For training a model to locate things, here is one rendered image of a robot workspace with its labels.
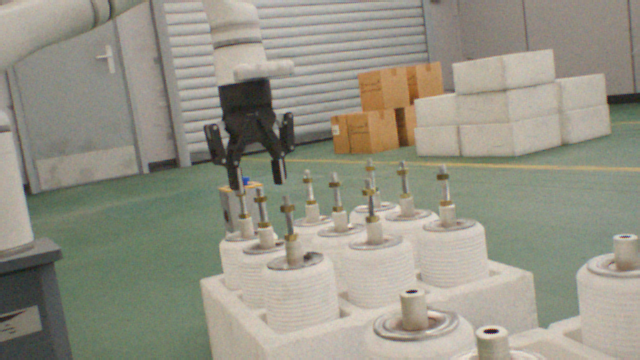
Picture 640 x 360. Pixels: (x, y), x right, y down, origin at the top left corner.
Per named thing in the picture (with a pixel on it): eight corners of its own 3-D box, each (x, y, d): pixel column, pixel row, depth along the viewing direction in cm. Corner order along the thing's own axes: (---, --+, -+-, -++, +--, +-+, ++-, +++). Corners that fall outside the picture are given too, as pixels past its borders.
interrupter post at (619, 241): (627, 274, 63) (625, 241, 62) (609, 269, 65) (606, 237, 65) (647, 269, 64) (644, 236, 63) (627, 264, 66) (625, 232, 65)
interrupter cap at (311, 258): (255, 269, 85) (254, 264, 85) (298, 254, 90) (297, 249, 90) (292, 275, 79) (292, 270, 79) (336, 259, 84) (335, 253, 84)
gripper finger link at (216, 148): (208, 122, 91) (224, 161, 92) (197, 127, 90) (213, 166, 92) (217, 121, 89) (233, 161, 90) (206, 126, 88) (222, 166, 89)
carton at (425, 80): (444, 100, 509) (440, 61, 505) (420, 104, 498) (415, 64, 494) (421, 102, 535) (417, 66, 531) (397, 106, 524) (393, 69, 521)
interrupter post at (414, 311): (410, 335, 55) (405, 298, 55) (397, 327, 57) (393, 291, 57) (435, 328, 56) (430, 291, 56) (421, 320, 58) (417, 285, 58)
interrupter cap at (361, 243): (355, 256, 85) (354, 250, 85) (344, 244, 92) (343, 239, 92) (410, 246, 86) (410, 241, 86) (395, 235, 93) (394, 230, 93)
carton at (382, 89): (410, 105, 491) (405, 66, 487) (385, 110, 478) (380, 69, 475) (386, 108, 516) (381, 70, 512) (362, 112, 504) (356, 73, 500)
